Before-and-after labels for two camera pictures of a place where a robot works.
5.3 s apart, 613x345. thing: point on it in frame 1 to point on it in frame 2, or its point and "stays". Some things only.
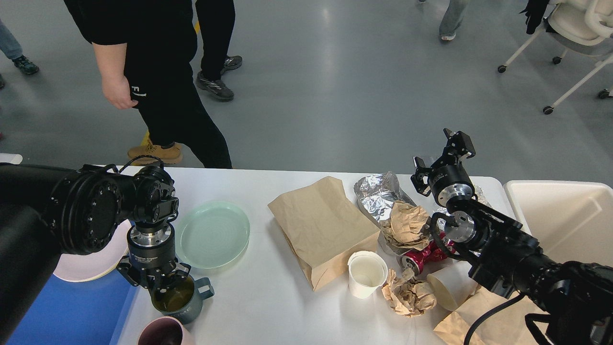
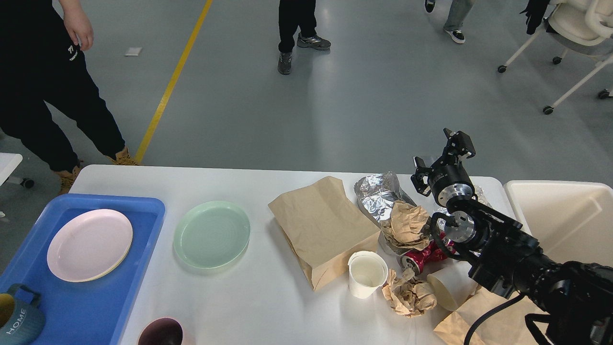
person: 145,49 to 40,63
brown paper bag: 325,227 stays
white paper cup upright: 368,271 stays
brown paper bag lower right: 508,327 stays
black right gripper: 449,179 stays
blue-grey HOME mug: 184,299 to 21,323
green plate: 210,235 stays
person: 217,20 to 293,14
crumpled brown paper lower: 408,296 stays
